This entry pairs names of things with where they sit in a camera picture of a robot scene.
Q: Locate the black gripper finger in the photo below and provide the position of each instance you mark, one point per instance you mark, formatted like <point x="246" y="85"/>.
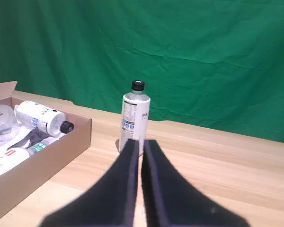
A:
<point x="175" y="201"/>
<point x="109" y="198"/>

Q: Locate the white bottle with black cap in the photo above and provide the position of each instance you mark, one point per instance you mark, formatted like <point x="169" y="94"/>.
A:
<point x="135" y="113"/>
<point x="35" y="113"/>

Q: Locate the brown cardboard box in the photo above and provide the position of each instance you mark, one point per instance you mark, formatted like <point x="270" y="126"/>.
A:
<point x="38" y="170"/>

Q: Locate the clear water bottle green label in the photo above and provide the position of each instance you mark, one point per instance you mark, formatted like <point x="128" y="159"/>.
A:
<point x="11" y="160"/>

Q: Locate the clear adhesive tape roll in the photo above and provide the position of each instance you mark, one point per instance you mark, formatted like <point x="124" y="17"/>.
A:
<point x="1" y="127"/>

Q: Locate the green backdrop cloth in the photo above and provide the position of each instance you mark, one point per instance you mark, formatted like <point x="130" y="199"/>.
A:
<point x="180" y="47"/>

